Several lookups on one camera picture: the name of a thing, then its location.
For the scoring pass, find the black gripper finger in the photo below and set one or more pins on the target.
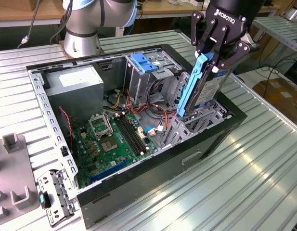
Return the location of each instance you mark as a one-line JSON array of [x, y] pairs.
[[242, 48], [195, 29]]

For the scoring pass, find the hard disk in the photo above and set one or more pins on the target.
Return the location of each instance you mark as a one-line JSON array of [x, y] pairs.
[[210, 91]]

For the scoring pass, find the grey metal disk bay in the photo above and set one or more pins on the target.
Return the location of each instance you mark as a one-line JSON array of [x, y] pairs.
[[177, 134]]

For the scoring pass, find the small white box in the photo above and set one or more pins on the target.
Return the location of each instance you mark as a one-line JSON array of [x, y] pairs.
[[196, 3]]

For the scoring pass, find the brown cardboard box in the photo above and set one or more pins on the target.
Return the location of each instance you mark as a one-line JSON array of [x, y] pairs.
[[268, 48]]

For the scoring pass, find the small black device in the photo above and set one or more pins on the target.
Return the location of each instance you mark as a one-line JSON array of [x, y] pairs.
[[267, 2]]

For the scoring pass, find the metal slat side table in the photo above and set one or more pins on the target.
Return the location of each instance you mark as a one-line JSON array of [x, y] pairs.
[[283, 33]]

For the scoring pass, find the blue plastic drive latch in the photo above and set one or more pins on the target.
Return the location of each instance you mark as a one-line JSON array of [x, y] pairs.
[[144, 63]]

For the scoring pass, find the large flat cardboard box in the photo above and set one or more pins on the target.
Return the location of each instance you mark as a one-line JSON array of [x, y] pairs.
[[280, 96]]

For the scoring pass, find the grey metal drive cage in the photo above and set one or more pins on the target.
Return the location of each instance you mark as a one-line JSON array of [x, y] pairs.
[[138, 81]]

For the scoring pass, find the beige board connector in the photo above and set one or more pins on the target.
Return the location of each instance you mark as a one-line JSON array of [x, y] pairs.
[[141, 133]]

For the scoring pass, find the black RAM slot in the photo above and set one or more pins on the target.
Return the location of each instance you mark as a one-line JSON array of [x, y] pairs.
[[129, 136], [135, 132]]

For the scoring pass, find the grey power supply unit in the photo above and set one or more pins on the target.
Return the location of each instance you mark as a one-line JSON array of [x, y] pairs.
[[76, 101]]

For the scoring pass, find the CPU socket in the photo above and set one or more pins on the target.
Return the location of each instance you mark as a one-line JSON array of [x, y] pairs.
[[109, 145]]

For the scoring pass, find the green motherboard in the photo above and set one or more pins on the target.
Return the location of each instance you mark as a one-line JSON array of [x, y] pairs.
[[125, 157]]

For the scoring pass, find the black open PC case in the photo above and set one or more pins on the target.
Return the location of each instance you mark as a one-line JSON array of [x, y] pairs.
[[138, 183]]

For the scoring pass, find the blue expansion slot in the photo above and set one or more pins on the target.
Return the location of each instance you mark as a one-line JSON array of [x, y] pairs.
[[109, 170]]

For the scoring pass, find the grey parts rack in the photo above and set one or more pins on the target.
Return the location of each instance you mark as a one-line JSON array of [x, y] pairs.
[[13, 168]]

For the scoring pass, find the black latch teal tab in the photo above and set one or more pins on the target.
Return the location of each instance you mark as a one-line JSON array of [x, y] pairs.
[[42, 199]]

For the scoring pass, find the wooden desk white frame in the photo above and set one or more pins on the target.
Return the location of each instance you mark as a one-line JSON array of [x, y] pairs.
[[167, 9]]

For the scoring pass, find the small black case switch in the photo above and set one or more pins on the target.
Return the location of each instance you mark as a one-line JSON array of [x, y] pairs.
[[64, 151]]

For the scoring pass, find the hinged metal slot bracket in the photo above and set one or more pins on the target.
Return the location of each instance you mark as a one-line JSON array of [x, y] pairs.
[[46, 179]]

